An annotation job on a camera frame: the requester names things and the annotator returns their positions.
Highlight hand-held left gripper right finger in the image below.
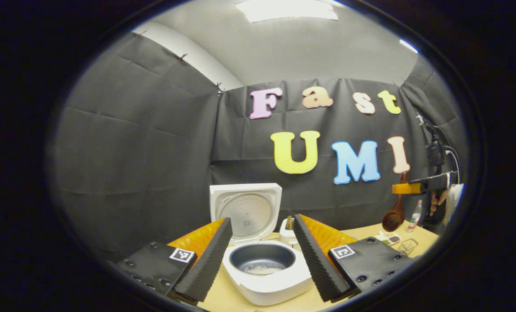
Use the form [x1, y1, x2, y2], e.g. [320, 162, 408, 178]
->
[293, 213, 415, 304]

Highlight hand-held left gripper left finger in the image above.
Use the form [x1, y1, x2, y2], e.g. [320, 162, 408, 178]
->
[117, 217, 234, 304]

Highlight brown wooden spoon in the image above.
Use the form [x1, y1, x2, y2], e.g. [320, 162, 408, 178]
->
[382, 171, 409, 232]

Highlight white rice portion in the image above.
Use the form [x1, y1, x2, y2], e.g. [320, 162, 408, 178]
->
[242, 264, 283, 276]

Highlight white rice cooker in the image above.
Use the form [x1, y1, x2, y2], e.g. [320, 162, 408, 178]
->
[209, 182, 314, 306]

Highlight wire chopstick holder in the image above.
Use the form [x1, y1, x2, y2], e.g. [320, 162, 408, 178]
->
[398, 238, 419, 256]

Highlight clear plastic water bottle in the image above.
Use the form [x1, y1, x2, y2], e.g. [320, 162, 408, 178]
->
[408, 199, 423, 230]

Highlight white toaster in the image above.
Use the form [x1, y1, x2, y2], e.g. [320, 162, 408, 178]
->
[280, 215, 300, 245]

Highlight white divided bean dish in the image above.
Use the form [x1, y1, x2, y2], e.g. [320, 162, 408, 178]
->
[374, 231, 402, 246]

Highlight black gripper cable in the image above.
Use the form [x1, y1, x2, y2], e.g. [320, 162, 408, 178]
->
[416, 114, 461, 183]

